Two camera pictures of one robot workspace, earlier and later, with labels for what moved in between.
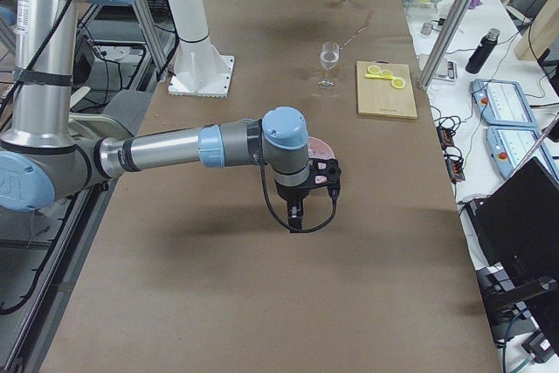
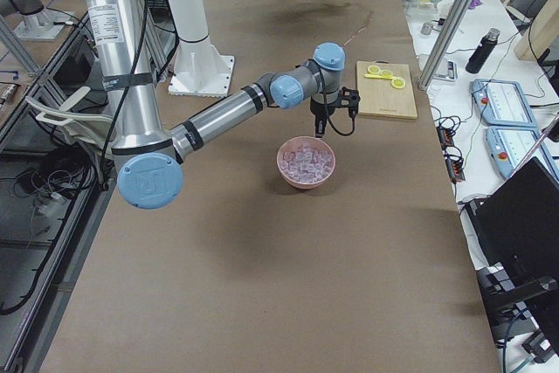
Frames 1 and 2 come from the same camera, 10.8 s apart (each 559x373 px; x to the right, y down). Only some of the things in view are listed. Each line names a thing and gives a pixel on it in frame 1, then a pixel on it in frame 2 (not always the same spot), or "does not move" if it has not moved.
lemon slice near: [398, 83] does not move
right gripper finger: [293, 224] → [318, 127]
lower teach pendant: [514, 148] does not move
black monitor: [516, 226] does not move
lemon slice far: [373, 69] does not move
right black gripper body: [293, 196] → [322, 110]
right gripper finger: [297, 224] → [321, 127]
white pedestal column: [201, 69] does not move
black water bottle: [483, 51] does not move
